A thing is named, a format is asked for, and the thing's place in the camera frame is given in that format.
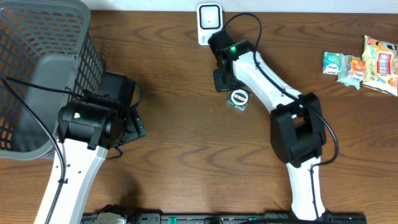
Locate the dark green round-label box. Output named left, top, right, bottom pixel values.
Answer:
left=226, top=89, right=252, bottom=111

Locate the green tissue pack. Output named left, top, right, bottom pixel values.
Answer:
left=322, top=52, right=341, bottom=75

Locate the teal small snack packet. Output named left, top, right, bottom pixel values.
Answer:
left=337, top=54, right=363, bottom=90

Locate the orange tissue pack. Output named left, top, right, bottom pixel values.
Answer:
left=346, top=57, right=366, bottom=81

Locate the large white snack bag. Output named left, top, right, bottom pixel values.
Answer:
left=362, top=35, right=397, bottom=97

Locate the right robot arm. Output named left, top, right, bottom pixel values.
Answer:
left=208, top=39, right=332, bottom=221

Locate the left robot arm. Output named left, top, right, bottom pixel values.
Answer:
left=35, top=93, right=146, bottom=223

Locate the white barcode scanner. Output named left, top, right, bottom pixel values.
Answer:
left=197, top=2, right=223, bottom=46

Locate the grey plastic mesh basket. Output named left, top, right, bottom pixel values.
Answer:
left=1, top=0, right=104, bottom=161

